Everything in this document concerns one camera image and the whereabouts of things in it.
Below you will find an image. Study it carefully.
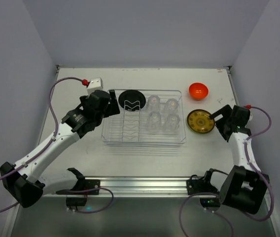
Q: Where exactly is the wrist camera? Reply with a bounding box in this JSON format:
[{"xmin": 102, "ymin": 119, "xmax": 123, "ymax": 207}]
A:
[
  {"xmin": 86, "ymin": 78, "xmax": 104, "ymax": 96},
  {"xmin": 244, "ymin": 105, "xmax": 253, "ymax": 121}
]

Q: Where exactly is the orange bowl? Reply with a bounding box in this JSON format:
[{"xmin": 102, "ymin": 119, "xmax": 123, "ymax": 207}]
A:
[{"xmin": 189, "ymin": 82, "xmax": 209, "ymax": 100}]

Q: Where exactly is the clear glass front left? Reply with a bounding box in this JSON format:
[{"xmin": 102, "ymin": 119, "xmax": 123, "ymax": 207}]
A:
[{"xmin": 146, "ymin": 111, "xmax": 162, "ymax": 133}]

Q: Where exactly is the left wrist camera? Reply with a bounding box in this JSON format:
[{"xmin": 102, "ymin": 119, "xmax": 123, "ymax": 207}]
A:
[{"xmin": 86, "ymin": 78, "xmax": 104, "ymax": 96}]

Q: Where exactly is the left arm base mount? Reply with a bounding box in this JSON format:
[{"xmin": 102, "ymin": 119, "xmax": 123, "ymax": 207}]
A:
[{"xmin": 55, "ymin": 168, "xmax": 101, "ymax": 196}]

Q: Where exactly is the clear glass back left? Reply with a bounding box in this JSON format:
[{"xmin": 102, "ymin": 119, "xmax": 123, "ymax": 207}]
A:
[{"xmin": 147, "ymin": 95, "xmax": 161, "ymax": 111}]

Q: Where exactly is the clear glass back right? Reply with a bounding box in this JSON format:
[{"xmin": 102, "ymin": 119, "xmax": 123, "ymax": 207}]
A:
[{"xmin": 164, "ymin": 98, "xmax": 179, "ymax": 114}]

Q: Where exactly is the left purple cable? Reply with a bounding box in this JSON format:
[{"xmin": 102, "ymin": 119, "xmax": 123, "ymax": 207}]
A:
[{"xmin": 0, "ymin": 77, "xmax": 115, "ymax": 215}]

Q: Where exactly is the clear glass front right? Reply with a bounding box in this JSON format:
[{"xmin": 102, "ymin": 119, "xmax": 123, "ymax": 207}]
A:
[{"xmin": 164, "ymin": 114, "xmax": 180, "ymax": 132}]

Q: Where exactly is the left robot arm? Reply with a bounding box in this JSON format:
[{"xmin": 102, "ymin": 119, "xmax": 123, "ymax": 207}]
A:
[{"xmin": 0, "ymin": 90, "xmax": 120, "ymax": 208}]

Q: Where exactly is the yellow patterned plate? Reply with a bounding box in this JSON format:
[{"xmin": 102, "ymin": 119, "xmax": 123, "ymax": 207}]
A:
[{"xmin": 186, "ymin": 109, "xmax": 215, "ymax": 134}]

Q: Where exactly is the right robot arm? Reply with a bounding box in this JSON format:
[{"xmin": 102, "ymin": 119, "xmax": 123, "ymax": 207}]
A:
[{"xmin": 210, "ymin": 105, "xmax": 270, "ymax": 214}]

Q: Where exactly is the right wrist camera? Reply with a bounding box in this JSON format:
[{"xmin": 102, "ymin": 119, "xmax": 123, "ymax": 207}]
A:
[{"xmin": 244, "ymin": 105, "xmax": 253, "ymax": 121}]

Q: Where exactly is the black plate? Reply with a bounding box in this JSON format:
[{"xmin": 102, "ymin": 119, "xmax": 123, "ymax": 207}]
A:
[{"xmin": 118, "ymin": 89, "xmax": 146, "ymax": 111}]

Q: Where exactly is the white wire dish rack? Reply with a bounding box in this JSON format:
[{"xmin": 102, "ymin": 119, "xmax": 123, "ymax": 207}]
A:
[{"xmin": 102, "ymin": 89, "xmax": 186, "ymax": 147}]

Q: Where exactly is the clear glass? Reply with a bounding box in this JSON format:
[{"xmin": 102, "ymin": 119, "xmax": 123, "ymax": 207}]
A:
[
  {"xmin": 164, "ymin": 98, "xmax": 179, "ymax": 114},
  {"xmin": 164, "ymin": 114, "xmax": 180, "ymax": 132},
  {"xmin": 146, "ymin": 111, "xmax": 162, "ymax": 133},
  {"xmin": 147, "ymin": 95, "xmax": 161, "ymax": 111}
]

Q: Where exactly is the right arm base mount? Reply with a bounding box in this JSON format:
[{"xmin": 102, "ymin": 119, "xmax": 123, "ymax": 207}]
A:
[{"xmin": 186, "ymin": 174, "xmax": 219, "ymax": 195}]

